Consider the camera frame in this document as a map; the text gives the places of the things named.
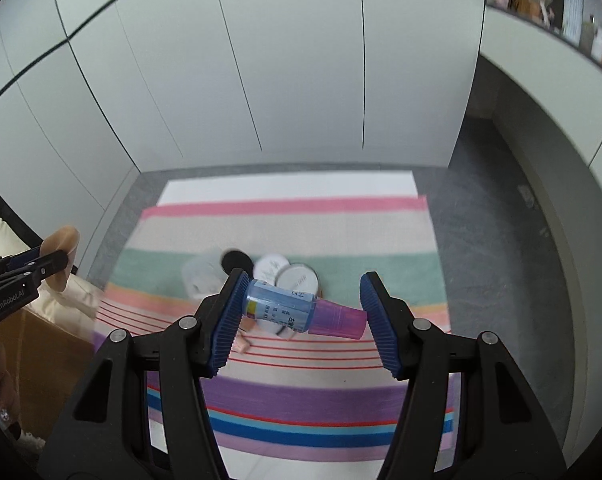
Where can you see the person's hand with nail art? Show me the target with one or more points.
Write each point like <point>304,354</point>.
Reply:
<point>1,389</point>

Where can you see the clear plastic blister tray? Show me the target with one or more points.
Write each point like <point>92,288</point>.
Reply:
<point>203,275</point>

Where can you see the white round compact case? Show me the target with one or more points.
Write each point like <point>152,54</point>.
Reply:
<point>267,268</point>

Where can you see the blue bottle with purple cap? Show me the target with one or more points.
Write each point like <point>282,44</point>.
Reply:
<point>302,312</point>

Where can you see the brown cardboard box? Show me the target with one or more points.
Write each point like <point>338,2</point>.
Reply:
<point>45,361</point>

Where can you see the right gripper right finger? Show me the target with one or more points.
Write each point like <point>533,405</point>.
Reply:
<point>503,432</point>

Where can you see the colourful striped cloth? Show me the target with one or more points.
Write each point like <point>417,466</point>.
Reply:
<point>304,394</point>

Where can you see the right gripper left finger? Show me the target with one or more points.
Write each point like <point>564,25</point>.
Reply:
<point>139,411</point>

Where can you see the pink cosmetic tube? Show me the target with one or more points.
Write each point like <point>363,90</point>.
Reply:
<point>241,343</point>

